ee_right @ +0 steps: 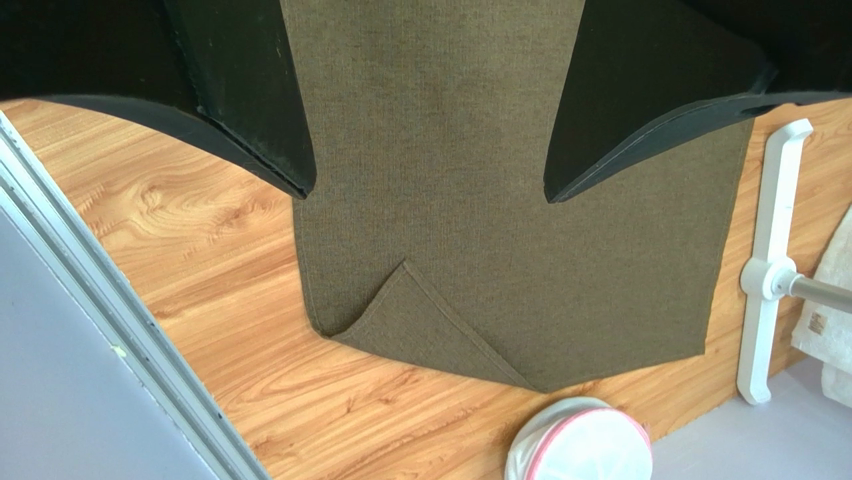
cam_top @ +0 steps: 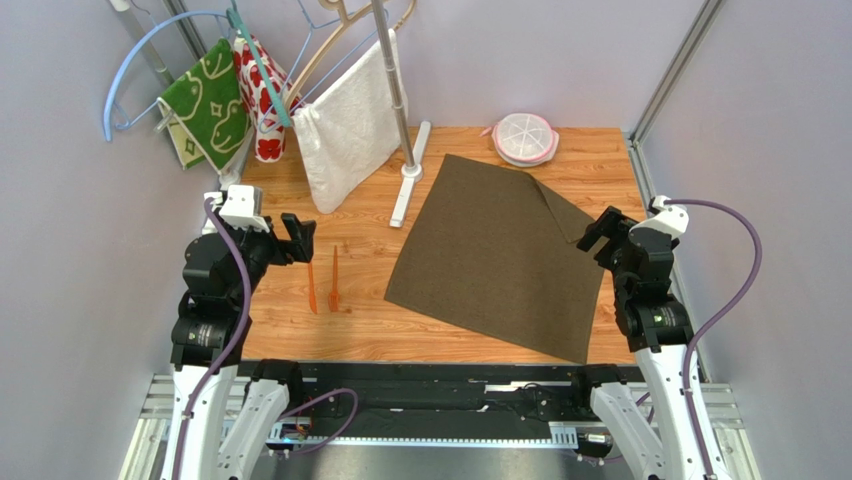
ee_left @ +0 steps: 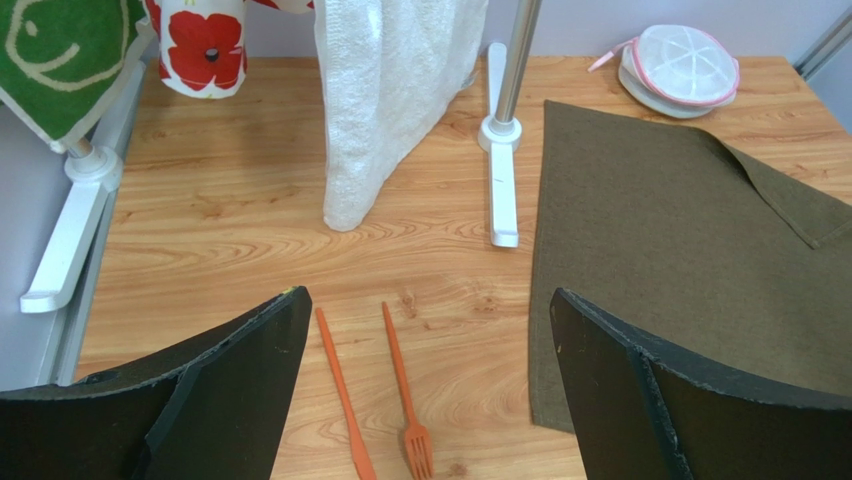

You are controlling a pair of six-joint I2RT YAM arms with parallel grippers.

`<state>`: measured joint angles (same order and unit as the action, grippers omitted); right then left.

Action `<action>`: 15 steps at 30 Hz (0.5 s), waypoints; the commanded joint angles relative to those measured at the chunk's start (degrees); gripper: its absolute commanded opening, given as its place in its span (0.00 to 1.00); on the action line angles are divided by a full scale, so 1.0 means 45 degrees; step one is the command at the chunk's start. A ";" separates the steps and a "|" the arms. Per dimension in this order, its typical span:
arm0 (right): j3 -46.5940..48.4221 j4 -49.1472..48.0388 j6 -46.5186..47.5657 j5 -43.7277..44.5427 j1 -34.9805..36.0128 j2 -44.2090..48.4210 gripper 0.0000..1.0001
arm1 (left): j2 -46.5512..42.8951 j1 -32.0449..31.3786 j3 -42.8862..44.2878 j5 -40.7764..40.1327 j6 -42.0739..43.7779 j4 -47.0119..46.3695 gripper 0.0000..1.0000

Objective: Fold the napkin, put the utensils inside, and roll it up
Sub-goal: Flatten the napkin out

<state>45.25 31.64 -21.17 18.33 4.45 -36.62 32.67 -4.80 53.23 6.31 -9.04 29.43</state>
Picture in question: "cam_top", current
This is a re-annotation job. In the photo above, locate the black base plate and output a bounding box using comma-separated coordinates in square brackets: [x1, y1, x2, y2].
[238, 360, 642, 440]

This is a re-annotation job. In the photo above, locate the red white patterned cloth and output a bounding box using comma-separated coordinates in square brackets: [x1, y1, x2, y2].
[232, 37, 292, 163]

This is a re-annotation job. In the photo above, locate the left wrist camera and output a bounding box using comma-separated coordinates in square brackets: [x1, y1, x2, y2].
[204, 184, 272, 233]

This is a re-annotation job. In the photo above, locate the brown cloth napkin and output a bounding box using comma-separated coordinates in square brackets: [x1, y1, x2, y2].
[385, 155, 603, 364]

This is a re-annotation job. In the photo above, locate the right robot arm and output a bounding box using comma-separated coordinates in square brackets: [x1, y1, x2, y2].
[577, 206, 731, 479]

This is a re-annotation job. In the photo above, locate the white towel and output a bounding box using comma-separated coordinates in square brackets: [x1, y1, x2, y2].
[292, 42, 400, 214]

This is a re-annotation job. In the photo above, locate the orange plastic knife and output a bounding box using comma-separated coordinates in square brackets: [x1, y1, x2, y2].
[307, 262, 318, 314]

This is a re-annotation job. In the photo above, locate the orange plastic fork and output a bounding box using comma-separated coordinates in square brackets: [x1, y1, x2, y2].
[328, 246, 340, 312]

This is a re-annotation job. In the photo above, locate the beige wooden hanger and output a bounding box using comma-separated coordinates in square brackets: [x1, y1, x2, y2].
[285, 1, 382, 105]

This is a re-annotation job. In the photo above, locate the green patterned towel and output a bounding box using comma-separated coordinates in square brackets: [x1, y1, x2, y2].
[156, 38, 251, 174]

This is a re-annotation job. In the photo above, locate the metal drying rack stand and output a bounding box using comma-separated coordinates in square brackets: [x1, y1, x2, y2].
[370, 0, 432, 228]

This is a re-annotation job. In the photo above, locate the aluminium frame rail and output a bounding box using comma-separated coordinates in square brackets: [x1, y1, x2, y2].
[629, 0, 726, 145]

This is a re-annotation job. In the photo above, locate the teal hanger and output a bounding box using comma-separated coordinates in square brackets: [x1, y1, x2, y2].
[226, 0, 292, 132]

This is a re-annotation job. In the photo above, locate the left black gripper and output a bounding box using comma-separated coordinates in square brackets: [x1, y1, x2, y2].
[214, 206, 316, 304]

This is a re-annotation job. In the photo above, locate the light blue hanger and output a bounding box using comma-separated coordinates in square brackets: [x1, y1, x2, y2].
[101, 9, 231, 143]

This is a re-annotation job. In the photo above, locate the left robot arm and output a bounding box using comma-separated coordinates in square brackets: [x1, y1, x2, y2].
[161, 212, 317, 479]

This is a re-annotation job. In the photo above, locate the white pink lidded container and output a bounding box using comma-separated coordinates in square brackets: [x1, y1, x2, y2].
[490, 113, 560, 168]

